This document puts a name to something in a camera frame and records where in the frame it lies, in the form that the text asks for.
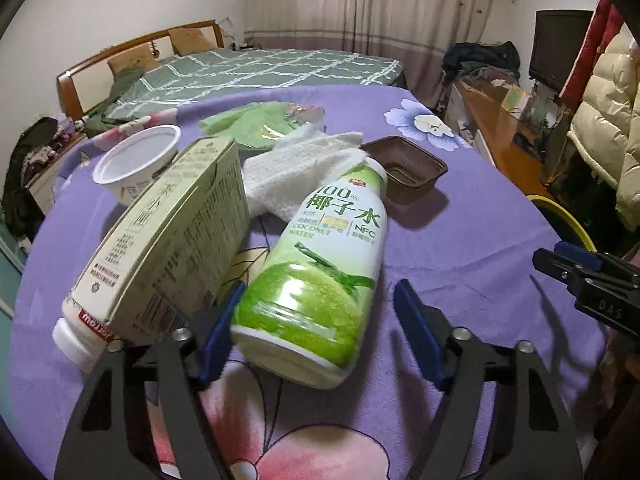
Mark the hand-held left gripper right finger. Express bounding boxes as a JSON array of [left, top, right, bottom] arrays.
[[392, 279, 586, 480]]

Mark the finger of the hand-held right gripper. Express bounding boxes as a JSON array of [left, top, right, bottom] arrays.
[[532, 249, 581, 288], [554, 241, 608, 267]]

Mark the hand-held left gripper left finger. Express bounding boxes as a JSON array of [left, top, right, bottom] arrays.
[[52, 280, 248, 480]]

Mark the yellow rimmed trash bin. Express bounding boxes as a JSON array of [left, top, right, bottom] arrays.
[[527, 194, 598, 253]]

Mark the green labelled plastic bottle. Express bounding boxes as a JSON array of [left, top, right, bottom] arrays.
[[230, 156, 390, 390]]

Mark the beige carton box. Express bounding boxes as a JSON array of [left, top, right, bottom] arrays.
[[72, 136, 250, 346]]

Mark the brown plastic tray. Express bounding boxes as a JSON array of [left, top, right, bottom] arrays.
[[360, 136, 448, 206]]

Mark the white plastic cup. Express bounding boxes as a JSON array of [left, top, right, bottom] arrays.
[[92, 125, 182, 207]]

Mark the green plastic packet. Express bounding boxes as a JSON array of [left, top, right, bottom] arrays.
[[199, 101, 326, 153]]

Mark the brown handbag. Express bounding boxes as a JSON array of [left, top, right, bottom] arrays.
[[542, 110, 576, 188]]

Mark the purple floral blanket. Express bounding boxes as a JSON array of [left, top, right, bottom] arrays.
[[10, 85, 621, 480]]

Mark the white bottle red label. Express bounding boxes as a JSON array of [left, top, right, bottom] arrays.
[[51, 300, 123, 373]]

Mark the white down jacket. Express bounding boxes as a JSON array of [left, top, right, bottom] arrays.
[[570, 30, 640, 233]]

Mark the long wooden desk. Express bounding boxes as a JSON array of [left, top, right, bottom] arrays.
[[450, 80, 556, 201]]

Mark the green white box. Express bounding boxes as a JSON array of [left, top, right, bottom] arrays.
[[500, 85, 531, 116]]

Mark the white towel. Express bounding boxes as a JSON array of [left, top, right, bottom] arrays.
[[241, 127, 368, 223]]

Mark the black television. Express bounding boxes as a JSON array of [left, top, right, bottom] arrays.
[[529, 9, 596, 92]]

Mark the pile of clothes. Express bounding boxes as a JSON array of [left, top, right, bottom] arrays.
[[442, 41, 521, 91]]

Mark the white nightstand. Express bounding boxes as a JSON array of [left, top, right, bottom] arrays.
[[27, 132, 88, 216]]

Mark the red down jacket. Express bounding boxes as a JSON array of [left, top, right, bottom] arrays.
[[560, 0, 616, 106]]

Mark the dark jacket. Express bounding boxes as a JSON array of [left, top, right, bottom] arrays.
[[2, 116, 58, 236]]

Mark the green checked quilt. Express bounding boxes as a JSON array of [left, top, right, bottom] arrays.
[[82, 47, 407, 136]]

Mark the wooden bed headboard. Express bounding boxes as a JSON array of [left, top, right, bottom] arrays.
[[56, 20, 226, 116]]

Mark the tan pillow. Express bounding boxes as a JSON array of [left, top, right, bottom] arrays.
[[107, 44, 161, 73]]

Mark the pink striped curtain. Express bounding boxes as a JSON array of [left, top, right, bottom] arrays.
[[244, 0, 501, 73]]

